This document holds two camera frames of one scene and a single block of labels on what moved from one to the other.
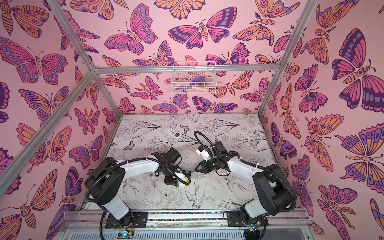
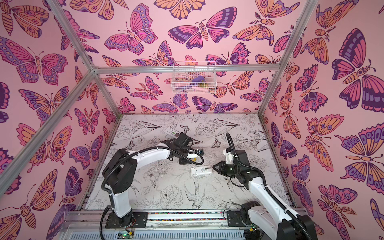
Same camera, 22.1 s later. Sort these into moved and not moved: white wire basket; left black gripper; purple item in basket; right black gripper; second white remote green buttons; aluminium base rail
Moved: left black gripper; right black gripper
Not moved: second white remote green buttons; purple item in basket; white wire basket; aluminium base rail
